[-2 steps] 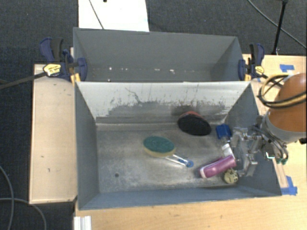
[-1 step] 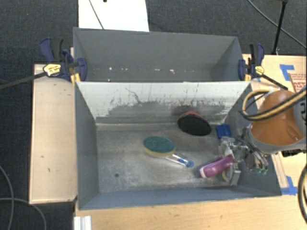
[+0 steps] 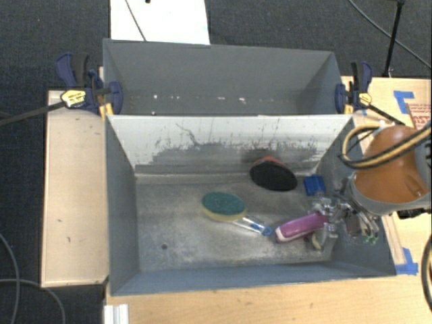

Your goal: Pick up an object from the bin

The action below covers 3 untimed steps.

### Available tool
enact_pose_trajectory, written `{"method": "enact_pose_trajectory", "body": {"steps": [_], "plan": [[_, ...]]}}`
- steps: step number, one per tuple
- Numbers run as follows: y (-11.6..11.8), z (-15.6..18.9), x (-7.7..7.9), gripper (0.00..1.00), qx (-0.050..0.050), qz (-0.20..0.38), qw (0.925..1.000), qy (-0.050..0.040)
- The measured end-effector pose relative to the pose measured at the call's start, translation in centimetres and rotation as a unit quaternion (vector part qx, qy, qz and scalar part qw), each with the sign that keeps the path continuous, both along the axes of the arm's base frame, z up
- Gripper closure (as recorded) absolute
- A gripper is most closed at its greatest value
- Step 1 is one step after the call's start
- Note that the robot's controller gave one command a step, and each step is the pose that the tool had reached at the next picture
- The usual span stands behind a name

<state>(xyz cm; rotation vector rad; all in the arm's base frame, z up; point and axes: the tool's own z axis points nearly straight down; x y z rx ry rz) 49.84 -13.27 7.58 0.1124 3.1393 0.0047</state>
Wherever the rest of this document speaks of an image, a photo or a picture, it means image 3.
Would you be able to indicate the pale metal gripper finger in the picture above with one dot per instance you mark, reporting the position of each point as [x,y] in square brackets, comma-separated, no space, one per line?
[322,206]
[328,235]

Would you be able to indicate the small blue block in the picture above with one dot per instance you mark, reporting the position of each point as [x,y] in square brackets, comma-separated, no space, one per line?
[314,185]

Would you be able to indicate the black and red oval brush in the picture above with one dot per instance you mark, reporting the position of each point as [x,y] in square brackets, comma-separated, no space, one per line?
[273,178]

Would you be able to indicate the green yellow sponge dish wand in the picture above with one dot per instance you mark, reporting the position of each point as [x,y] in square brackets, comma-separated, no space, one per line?
[223,206]

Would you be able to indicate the grey metal bin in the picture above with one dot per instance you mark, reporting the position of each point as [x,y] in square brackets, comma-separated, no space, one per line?
[202,255]

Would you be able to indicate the pale wood board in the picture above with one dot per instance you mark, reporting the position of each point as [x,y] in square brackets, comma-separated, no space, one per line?
[74,194]

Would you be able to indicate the black cylinder on white bracket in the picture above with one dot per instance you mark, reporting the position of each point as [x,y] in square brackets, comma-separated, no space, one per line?
[410,213]

